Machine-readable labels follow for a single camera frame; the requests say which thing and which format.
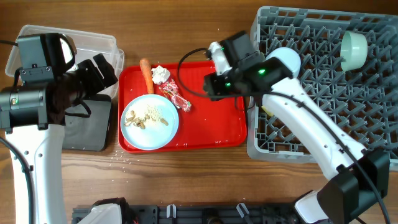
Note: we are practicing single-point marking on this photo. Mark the yellow plastic cup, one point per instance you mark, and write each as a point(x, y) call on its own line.
point(269, 113)

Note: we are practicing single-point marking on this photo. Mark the light blue plate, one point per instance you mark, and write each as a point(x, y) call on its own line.
point(155, 135)

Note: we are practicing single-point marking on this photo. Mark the mint green bowl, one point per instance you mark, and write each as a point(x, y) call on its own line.
point(354, 50)

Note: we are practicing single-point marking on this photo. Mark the peanut shell scraps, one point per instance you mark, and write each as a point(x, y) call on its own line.
point(133, 119)

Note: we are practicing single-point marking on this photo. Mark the orange carrot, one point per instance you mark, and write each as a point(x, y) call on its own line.
point(147, 74)

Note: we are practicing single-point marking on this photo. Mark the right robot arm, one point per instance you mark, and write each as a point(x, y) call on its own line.
point(356, 177)

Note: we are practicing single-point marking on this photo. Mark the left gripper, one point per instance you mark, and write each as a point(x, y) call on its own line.
point(94, 73)

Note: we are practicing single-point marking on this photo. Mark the crumpled white tissue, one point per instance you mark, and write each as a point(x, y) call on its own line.
point(160, 75)

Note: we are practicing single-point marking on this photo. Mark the red serving tray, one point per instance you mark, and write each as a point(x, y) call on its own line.
point(209, 124)

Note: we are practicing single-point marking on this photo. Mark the grey dishwasher rack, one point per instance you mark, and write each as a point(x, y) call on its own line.
point(362, 102)

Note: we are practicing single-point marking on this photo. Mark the light blue bowl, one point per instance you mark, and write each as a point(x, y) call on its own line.
point(289, 57)

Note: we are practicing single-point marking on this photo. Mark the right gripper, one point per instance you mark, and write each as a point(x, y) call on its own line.
point(210, 86)

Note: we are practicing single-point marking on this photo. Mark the clear plastic bin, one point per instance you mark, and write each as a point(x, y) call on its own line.
point(88, 44)

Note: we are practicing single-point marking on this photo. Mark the black rectangular tray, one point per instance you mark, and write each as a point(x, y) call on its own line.
point(89, 134)

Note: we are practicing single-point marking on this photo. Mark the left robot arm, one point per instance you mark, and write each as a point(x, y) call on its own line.
point(33, 112)

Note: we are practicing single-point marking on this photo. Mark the red candy wrapper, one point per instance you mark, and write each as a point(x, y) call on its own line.
point(171, 90)

